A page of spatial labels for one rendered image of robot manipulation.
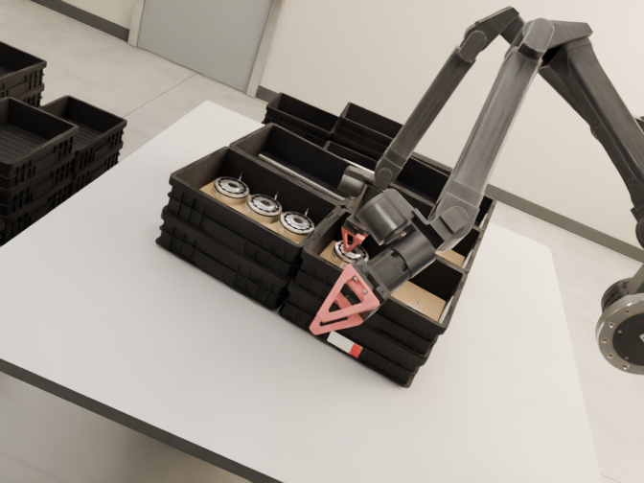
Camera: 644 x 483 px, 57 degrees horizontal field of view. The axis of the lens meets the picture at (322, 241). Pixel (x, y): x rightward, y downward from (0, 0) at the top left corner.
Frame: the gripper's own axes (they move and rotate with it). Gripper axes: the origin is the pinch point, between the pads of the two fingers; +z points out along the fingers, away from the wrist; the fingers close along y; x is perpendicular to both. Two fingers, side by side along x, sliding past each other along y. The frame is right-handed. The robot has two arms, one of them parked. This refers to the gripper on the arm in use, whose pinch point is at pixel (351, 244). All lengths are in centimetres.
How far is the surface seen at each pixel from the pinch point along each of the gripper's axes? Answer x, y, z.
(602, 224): 95, -335, 71
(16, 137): -134, -4, 40
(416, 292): 21.9, -3.5, 4.2
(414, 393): 35.7, 17.8, 17.1
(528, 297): 53, -61, 17
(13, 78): -161, -24, 32
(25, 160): -109, 13, 31
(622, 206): 99, -336, 52
